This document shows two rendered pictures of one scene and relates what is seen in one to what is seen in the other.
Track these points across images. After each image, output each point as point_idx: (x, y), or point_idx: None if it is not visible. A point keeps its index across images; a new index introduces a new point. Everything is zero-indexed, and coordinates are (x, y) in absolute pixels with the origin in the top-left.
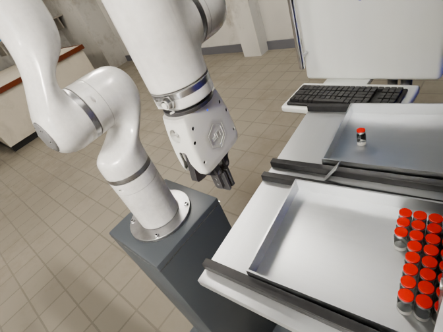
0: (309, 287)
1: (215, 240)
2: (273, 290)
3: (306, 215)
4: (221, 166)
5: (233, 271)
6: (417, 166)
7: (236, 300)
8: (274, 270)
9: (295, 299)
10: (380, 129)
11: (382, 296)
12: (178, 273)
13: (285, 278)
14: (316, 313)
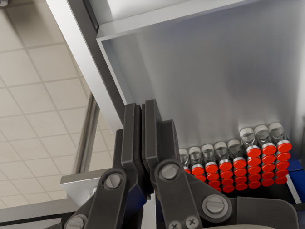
0: (147, 92)
1: None
2: (109, 77)
3: (260, 25)
4: (158, 197)
5: (82, 7)
6: None
7: (61, 30)
8: (137, 46)
9: (119, 101)
10: None
11: (182, 140)
12: None
13: (137, 66)
14: (122, 122)
